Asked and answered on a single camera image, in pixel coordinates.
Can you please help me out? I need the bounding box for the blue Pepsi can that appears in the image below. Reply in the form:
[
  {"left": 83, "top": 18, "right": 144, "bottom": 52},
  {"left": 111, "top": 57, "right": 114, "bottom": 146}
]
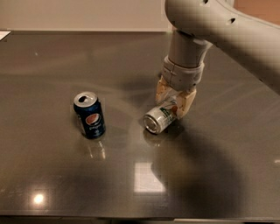
[{"left": 73, "top": 92, "right": 106, "bottom": 139}]

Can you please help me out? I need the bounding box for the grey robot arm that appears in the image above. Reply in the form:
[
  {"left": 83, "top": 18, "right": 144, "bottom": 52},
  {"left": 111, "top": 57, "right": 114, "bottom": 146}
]
[{"left": 156, "top": 0, "right": 280, "bottom": 118}]

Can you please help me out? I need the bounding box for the silver 7up can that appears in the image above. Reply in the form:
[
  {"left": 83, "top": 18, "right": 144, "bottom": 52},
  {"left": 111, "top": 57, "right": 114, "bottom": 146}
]
[{"left": 143, "top": 100, "right": 177, "bottom": 134}]

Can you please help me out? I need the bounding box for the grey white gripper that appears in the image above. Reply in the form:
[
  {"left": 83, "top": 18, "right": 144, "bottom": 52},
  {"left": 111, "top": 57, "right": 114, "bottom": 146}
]
[{"left": 156, "top": 57, "right": 205, "bottom": 119}]

